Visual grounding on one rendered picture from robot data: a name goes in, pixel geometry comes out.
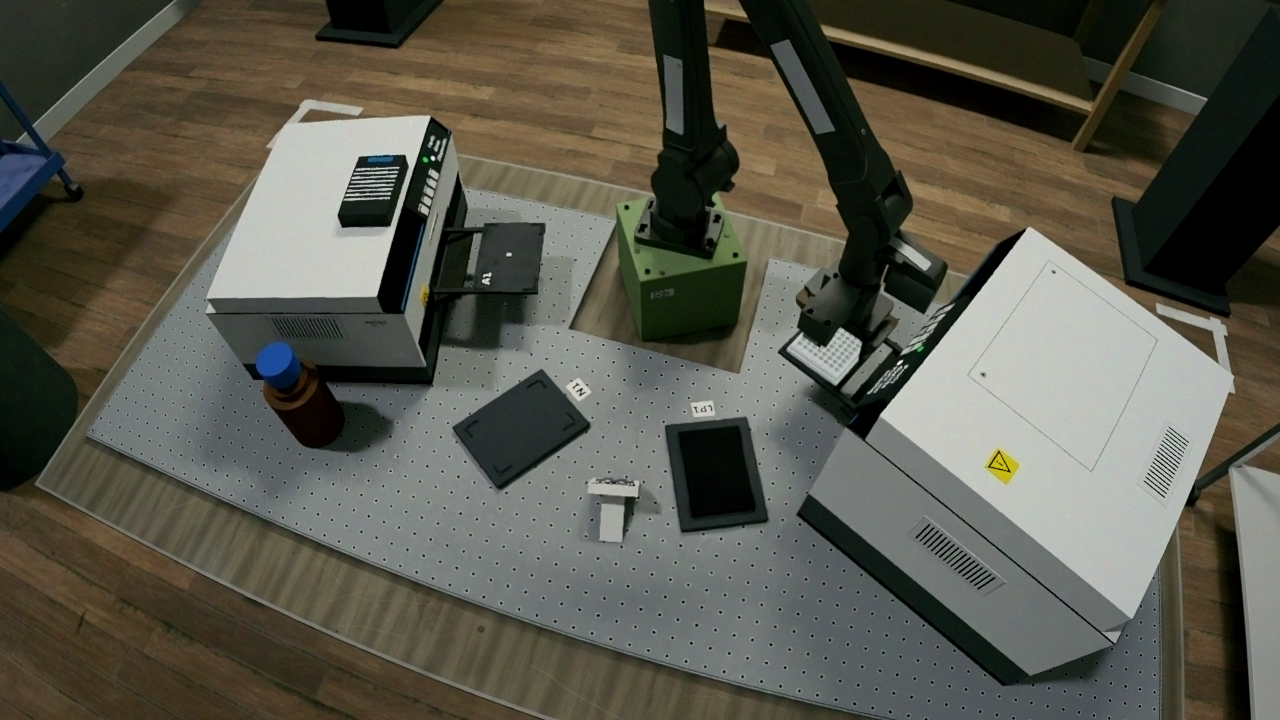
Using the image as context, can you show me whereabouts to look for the brown bottle with blue cap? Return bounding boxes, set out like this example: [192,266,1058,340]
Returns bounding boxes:
[256,342,346,448]

